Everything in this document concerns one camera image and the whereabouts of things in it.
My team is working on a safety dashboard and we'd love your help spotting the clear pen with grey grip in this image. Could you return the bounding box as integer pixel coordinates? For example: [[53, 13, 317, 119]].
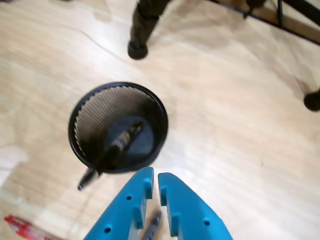
[[139, 209, 163, 240]]

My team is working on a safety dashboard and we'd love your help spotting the black pen black rubber grip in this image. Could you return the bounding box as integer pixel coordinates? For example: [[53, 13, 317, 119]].
[[76, 119, 145, 192]]

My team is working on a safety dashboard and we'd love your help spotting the red pen white grip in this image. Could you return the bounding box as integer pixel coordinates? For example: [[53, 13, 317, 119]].
[[3, 214, 51, 240]]

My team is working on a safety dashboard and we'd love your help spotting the black mesh pen holder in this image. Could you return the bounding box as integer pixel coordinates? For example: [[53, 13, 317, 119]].
[[68, 81, 170, 175]]

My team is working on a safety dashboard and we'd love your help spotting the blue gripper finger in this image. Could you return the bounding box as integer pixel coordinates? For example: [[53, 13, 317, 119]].
[[82, 166, 155, 240], [157, 172, 235, 240]]

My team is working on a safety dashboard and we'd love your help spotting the black camera tripod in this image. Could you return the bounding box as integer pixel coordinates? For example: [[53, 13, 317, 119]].
[[127, 0, 320, 112]]

